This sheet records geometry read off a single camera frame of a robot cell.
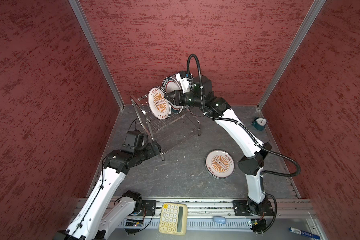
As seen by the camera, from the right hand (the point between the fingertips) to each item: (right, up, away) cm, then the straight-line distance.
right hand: (165, 99), depth 67 cm
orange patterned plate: (-5, -1, +9) cm, 10 cm away
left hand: (-7, -27, +7) cm, 29 cm away
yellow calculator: (+4, -57, +3) cm, 57 cm away
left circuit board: (-17, -61, +5) cm, 64 cm away
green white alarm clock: (+64, -13, +40) cm, 76 cm away
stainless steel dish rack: (-4, -18, +33) cm, 38 cm away
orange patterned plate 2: (+30, -36, +21) cm, 52 cm away
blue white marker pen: (+63, -62, 0) cm, 88 cm away
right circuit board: (+43, -60, +5) cm, 75 cm away
